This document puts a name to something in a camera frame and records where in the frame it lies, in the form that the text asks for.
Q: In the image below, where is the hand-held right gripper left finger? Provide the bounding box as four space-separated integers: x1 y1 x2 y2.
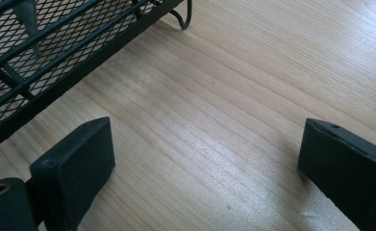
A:
25 116 116 231

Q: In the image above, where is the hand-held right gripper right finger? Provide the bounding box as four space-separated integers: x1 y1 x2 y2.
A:
297 117 376 231

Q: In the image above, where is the black wire mesh basket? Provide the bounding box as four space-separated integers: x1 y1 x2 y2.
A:
0 0 193 157

